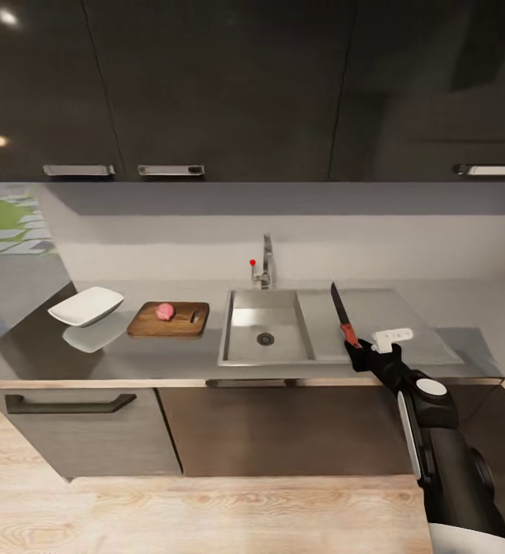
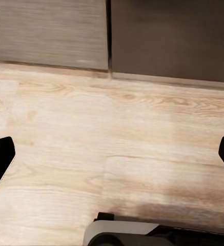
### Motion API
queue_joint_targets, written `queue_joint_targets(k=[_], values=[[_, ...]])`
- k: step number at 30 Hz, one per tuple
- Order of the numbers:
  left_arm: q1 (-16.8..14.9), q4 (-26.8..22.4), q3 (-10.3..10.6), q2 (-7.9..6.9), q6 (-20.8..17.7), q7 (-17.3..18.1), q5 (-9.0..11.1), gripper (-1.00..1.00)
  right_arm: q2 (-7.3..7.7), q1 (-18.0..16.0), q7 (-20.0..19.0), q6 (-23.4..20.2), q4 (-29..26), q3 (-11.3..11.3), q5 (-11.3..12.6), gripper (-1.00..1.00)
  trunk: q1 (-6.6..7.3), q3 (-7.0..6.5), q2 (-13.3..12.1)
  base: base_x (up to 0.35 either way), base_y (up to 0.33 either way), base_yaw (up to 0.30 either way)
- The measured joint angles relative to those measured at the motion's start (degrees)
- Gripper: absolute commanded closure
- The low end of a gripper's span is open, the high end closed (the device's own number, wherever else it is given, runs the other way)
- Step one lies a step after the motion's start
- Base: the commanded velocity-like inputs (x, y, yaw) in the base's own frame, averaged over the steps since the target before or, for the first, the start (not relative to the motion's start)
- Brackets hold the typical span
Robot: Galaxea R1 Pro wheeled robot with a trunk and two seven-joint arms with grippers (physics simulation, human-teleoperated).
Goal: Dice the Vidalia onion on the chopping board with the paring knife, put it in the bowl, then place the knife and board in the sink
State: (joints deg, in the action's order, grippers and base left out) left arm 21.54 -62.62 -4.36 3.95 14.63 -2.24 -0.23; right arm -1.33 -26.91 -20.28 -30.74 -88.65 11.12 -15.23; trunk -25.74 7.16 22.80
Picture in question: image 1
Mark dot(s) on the dishwasher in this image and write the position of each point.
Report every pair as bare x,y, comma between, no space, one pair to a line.
93,432

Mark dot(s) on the drop in sink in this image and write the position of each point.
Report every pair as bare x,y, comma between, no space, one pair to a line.
301,326

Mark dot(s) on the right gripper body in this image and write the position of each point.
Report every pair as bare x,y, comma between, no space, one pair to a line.
364,359

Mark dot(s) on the vidalia onion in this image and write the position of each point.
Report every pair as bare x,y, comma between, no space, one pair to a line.
164,311

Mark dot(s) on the bowl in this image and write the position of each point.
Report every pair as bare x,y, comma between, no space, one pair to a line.
87,307

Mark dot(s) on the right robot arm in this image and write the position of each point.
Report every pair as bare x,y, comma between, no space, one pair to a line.
457,482

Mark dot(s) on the cutting board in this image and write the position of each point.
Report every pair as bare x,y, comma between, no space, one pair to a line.
147,322

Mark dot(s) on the parer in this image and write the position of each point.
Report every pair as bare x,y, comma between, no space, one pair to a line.
345,323

